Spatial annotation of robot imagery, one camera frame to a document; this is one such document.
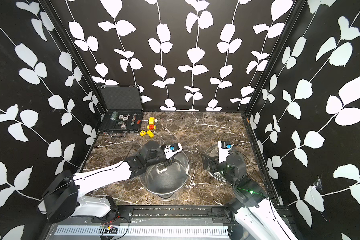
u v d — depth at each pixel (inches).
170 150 25.4
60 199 16.3
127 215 28.8
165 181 33.6
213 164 23.9
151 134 41.8
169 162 26.8
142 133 41.0
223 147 23.4
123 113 45.2
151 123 42.3
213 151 39.5
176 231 27.6
